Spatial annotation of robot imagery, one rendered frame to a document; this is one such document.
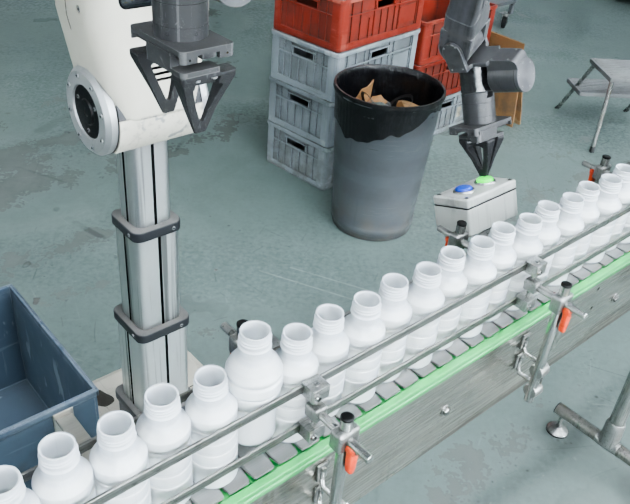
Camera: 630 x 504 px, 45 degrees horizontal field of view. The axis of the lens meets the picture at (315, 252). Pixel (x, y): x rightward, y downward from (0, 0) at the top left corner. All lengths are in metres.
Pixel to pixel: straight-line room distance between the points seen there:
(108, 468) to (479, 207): 0.80
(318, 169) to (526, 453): 1.69
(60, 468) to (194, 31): 0.45
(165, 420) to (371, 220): 2.40
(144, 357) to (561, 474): 1.34
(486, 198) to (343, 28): 2.00
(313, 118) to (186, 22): 2.70
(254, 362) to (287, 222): 2.45
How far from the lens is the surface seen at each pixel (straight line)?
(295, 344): 0.90
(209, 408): 0.86
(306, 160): 3.57
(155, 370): 1.72
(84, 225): 3.30
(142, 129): 1.36
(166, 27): 0.80
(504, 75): 1.32
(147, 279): 1.57
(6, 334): 1.43
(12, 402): 1.48
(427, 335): 1.09
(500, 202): 1.39
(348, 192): 3.13
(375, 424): 1.07
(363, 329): 0.98
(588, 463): 2.52
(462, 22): 1.28
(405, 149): 3.00
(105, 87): 1.33
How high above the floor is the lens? 1.76
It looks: 34 degrees down
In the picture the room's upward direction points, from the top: 5 degrees clockwise
